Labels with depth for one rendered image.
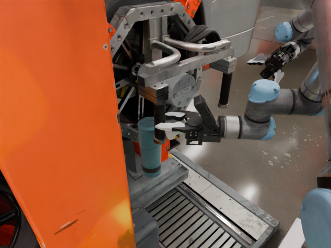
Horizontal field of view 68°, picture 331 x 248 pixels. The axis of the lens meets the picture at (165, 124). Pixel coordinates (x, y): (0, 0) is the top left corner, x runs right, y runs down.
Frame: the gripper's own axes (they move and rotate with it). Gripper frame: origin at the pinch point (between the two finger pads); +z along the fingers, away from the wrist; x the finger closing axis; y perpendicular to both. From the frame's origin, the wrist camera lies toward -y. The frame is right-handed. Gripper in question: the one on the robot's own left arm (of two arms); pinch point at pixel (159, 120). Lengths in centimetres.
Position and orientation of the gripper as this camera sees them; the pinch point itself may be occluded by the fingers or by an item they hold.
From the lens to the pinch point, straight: 76.7
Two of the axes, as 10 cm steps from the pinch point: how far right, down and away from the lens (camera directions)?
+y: 0.0, 7.8, 6.2
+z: -10.0, -0.3, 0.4
